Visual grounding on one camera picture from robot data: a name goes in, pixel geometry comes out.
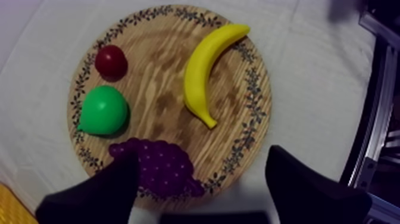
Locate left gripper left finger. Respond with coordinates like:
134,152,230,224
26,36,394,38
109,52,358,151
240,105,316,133
35,149,140,224

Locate green toy pear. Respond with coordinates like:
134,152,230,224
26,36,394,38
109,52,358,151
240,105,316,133
76,85,130,136

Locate yellow toy banana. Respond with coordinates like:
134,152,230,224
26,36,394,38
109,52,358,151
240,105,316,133
183,23,251,130

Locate silver metal bar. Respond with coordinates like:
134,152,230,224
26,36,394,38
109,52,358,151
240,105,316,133
346,11,400,224

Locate round wooden board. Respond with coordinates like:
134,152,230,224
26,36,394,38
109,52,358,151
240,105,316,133
66,4,272,211

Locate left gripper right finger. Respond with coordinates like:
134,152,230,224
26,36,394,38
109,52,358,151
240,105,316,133
265,144,373,224

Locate small red fruit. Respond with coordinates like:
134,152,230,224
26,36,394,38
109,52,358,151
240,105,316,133
94,44,129,79

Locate purple toy grapes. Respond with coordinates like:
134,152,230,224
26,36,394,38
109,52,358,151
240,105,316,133
108,137,206,199

